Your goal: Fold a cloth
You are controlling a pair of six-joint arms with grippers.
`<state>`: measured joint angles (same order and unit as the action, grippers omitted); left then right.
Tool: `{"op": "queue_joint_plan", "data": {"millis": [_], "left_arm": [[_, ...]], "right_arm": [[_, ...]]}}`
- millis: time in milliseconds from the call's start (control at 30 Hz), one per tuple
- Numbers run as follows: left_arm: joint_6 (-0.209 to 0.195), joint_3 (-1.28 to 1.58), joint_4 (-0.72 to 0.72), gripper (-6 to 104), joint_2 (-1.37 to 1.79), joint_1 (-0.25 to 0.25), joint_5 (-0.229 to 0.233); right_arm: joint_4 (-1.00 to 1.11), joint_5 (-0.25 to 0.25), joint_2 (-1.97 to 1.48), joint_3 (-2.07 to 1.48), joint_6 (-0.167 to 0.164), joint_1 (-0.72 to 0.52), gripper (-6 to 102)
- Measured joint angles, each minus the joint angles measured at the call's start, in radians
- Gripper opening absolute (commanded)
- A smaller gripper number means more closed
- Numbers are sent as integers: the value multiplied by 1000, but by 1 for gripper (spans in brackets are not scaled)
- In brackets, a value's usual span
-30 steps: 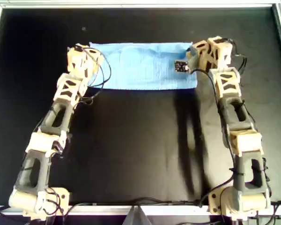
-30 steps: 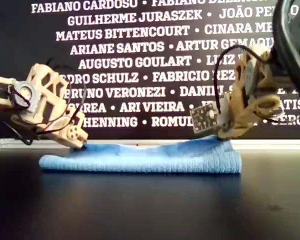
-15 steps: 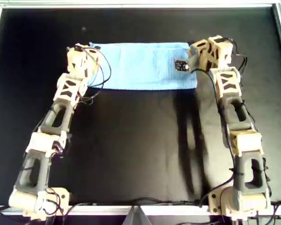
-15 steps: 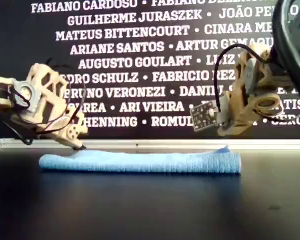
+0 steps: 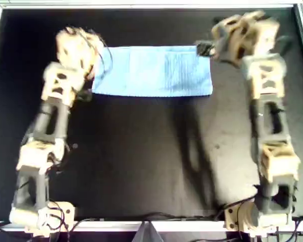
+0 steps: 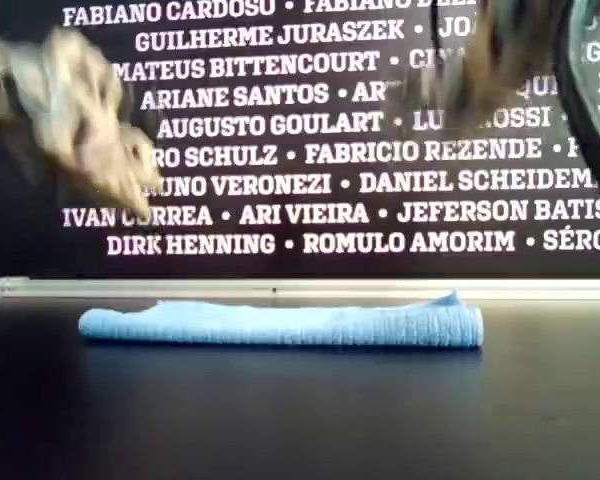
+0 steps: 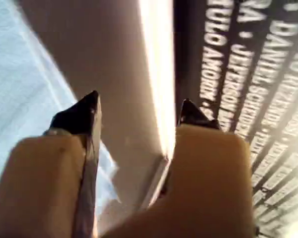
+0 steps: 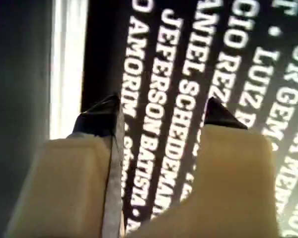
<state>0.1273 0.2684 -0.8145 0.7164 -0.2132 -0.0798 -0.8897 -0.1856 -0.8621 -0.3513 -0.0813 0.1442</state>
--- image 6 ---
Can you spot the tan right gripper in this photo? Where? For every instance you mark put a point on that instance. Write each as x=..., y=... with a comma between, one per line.
x=505, y=50

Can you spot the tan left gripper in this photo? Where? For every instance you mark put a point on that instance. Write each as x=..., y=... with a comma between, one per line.
x=85, y=100

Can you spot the light blue microfibre cloth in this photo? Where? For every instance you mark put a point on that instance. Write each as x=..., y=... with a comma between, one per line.
x=280, y=325

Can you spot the tan left robot arm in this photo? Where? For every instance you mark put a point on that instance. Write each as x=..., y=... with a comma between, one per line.
x=10, y=75

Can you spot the black banner with white names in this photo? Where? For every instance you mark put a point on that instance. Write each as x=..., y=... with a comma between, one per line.
x=280, y=260

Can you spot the aluminium rail strip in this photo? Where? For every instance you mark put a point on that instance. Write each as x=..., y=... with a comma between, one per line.
x=330, y=289

